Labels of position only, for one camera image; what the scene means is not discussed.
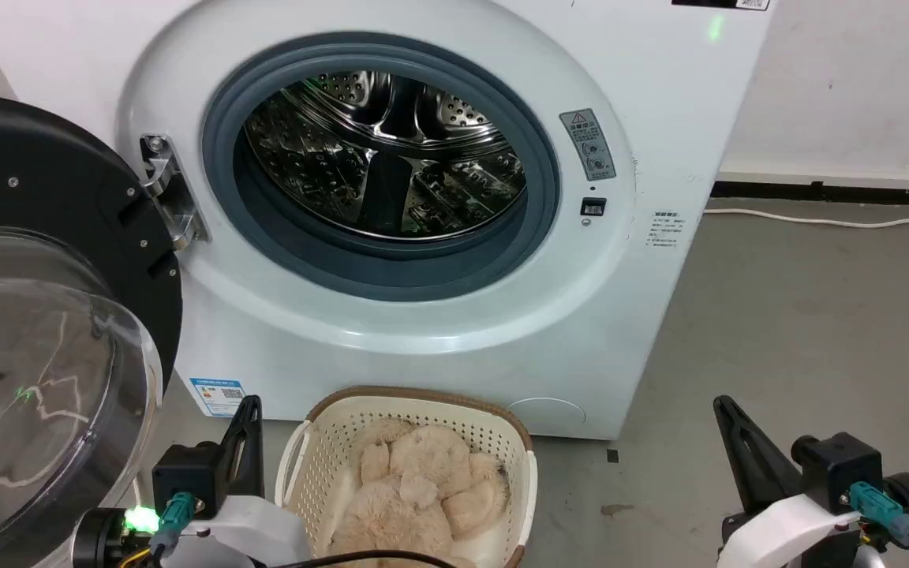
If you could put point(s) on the steel washer drum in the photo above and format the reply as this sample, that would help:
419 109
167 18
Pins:
391 158

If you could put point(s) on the white front-load washing machine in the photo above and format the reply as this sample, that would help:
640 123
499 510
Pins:
644 95

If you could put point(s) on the round white filter cover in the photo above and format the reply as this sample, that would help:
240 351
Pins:
549 416

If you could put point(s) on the white text sticker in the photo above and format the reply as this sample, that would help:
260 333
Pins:
664 229

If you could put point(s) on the beige plush toy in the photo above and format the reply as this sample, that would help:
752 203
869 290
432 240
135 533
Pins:
415 489

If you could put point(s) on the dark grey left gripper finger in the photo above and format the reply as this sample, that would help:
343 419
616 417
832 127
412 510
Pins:
243 450

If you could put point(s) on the metal door hinge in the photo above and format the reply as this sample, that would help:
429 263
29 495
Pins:
170 189

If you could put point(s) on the blue energy label sticker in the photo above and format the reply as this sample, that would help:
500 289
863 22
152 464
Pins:
218 396

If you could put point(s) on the teal right camera connector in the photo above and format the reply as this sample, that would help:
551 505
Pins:
880 509

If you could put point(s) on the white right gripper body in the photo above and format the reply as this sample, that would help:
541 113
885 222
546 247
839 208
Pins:
786 530

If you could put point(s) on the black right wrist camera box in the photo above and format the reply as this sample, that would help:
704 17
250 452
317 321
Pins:
837 465

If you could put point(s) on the grey warning sticker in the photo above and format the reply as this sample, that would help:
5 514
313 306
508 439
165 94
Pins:
587 143

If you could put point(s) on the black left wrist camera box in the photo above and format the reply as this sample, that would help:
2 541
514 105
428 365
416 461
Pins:
186 472

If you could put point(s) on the black round washer door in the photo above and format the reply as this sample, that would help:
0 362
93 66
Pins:
36 181

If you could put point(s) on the teal camera connector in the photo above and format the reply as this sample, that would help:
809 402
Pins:
880 509
174 513

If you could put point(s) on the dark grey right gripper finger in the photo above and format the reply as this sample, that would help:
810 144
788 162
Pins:
754 461

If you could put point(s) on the grey rubber door gasket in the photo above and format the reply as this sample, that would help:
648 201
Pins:
537 205

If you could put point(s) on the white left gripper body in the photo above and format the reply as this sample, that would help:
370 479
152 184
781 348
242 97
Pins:
253 530

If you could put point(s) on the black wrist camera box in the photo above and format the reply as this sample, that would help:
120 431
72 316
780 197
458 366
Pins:
837 465
186 472

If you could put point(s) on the black baseboard strip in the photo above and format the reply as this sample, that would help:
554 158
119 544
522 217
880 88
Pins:
833 192

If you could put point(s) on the cream perforated laundry basket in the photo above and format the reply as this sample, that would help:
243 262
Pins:
320 442

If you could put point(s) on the teal left camera connector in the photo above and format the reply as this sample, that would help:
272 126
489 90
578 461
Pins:
174 513

